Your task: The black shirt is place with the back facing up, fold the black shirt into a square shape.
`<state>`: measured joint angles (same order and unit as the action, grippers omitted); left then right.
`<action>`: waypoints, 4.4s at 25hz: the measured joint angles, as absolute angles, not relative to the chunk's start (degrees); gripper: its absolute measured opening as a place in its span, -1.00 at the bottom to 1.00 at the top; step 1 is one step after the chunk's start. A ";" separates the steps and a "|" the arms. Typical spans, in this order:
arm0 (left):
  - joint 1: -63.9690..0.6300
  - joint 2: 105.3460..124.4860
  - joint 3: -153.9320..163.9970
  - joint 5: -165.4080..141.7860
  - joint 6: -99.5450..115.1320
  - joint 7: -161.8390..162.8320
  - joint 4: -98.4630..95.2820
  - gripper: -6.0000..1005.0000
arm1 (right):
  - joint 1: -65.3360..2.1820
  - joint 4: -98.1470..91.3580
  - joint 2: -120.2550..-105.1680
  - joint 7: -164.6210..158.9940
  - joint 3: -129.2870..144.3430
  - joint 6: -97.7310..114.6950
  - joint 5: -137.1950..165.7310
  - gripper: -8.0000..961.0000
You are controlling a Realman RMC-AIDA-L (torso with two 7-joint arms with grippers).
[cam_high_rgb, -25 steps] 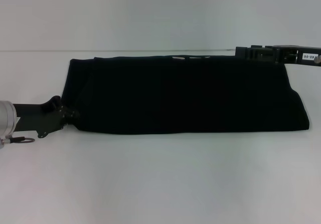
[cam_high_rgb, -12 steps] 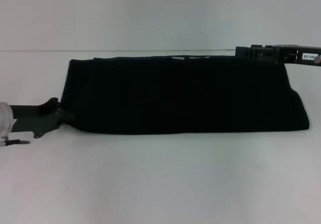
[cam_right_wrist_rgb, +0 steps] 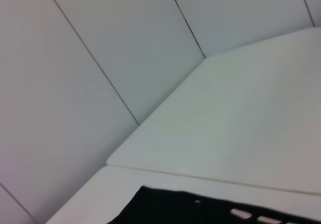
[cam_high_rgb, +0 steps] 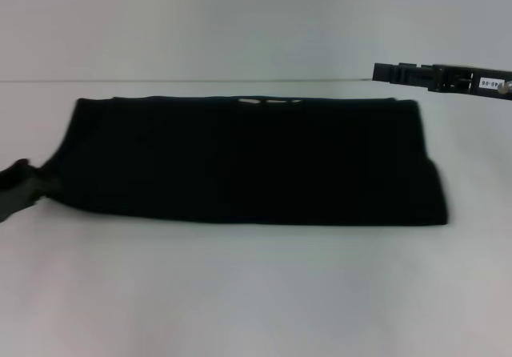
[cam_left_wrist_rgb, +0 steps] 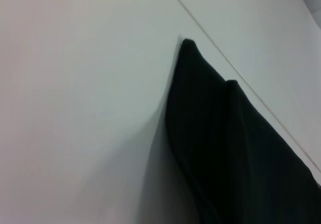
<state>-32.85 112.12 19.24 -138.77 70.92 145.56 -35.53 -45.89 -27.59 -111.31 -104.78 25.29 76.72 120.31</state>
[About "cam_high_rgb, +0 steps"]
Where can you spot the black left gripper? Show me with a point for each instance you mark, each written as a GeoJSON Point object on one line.
{"type": "Point", "coordinates": [16, 201]}

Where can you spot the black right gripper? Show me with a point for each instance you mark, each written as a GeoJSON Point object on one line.
{"type": "Point", "coordinates": [468, 81]}

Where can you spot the black t-shirt with FREE print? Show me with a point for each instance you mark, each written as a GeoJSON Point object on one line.
{"type": "Point", "coordinates": [248, 161]}

